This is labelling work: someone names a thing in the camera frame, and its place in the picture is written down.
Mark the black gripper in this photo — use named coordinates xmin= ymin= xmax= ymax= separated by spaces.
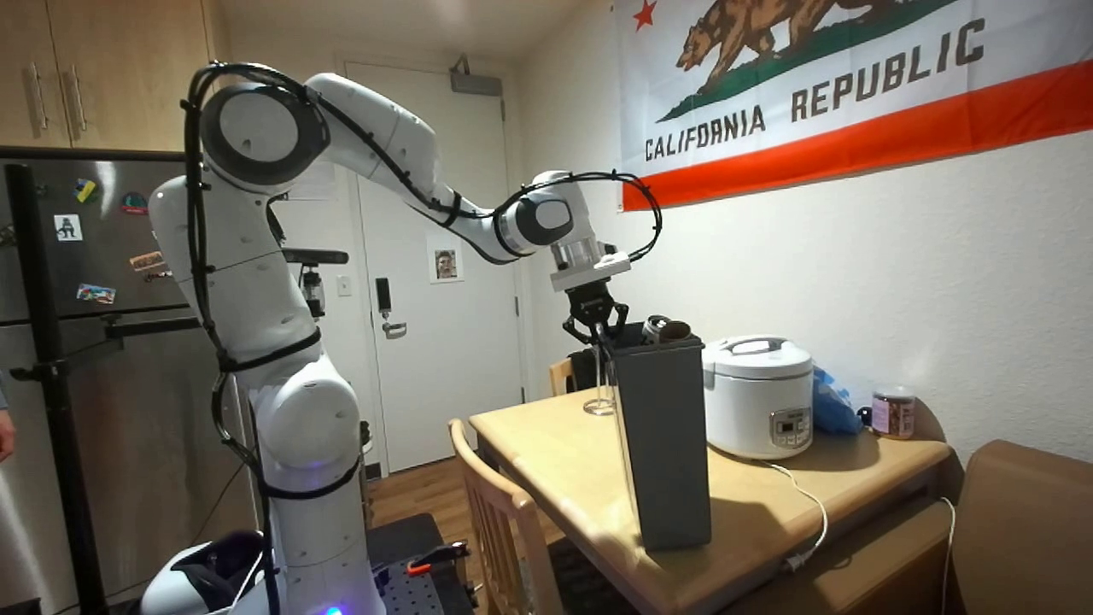
xmin=563 ymin=281 xmax=629 ymax=345

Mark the dark grey landfill bin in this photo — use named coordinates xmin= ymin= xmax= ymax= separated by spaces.
xmin=609 ymin=322 xmax=712 ymax=554

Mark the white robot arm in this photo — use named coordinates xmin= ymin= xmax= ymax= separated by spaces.
xmin=149 ymin=61 xmax=638 ymax=615

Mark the wooden chair behind table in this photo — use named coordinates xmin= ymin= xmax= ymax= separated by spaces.
xmin=548 ymin=350 xmax=602 ymax=397

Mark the white door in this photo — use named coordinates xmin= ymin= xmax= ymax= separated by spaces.
xmin=347 ymin=65 xmax=524 ymax=471

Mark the white rice cooker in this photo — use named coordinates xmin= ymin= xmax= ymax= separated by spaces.
xmin=703 ymin=336 xmax=814 ymax=460

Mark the wooden chair near robot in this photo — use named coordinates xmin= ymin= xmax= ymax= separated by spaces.
xmin=446 ymin=419 xmax=563 ymax=615

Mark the blue plastic bag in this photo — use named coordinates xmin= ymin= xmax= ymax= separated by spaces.
xmin=814 ymin=370 xmax=865 ymax=438

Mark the California Republic flag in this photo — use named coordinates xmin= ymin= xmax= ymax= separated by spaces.
xmin=618 ymin=0 xmax=1093 ymax=211

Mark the pink mug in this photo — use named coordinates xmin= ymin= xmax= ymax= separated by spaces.
xmin=870 ymin=390 xmax=918 ymax=438

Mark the brown sofa armrest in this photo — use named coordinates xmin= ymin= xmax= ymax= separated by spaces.
xmin=952 ymin=440 xmax=1093 ymax=615

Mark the wooden upper cabinet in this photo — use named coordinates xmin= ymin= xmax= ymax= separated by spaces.
xmin=0 ymin=0 xmax=222 ymax=155

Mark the white power cable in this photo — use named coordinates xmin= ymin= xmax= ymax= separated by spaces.
xmin=770 ymin=460 xmax=834 ymax=575

